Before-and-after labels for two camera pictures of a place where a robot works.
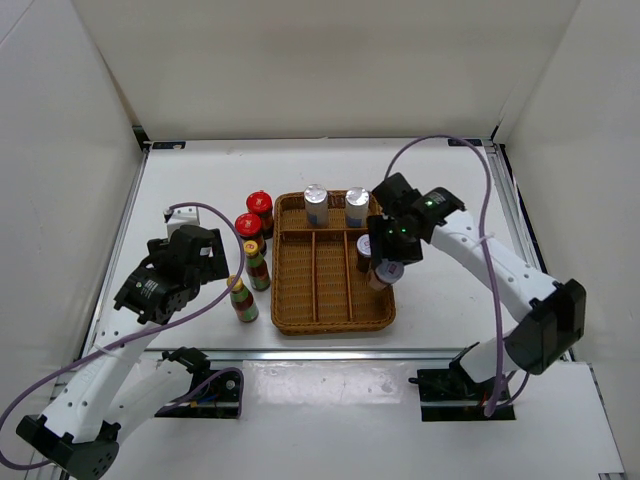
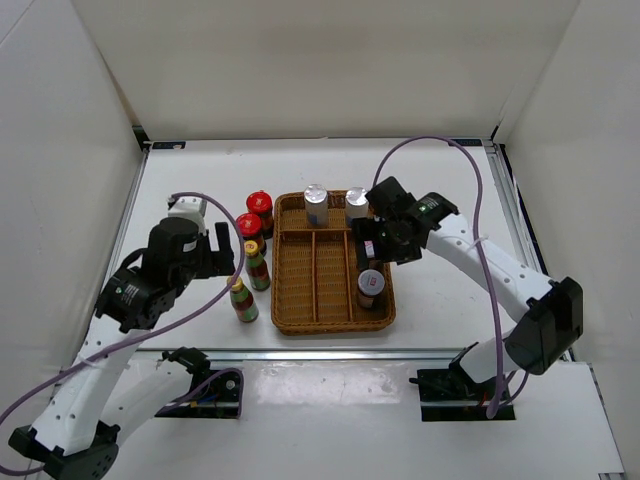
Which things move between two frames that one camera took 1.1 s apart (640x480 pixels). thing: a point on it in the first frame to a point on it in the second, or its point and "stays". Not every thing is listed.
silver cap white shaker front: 316,206 stays
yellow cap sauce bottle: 256,267 stays
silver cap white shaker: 356,207 stays
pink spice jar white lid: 389,271 to 371,285
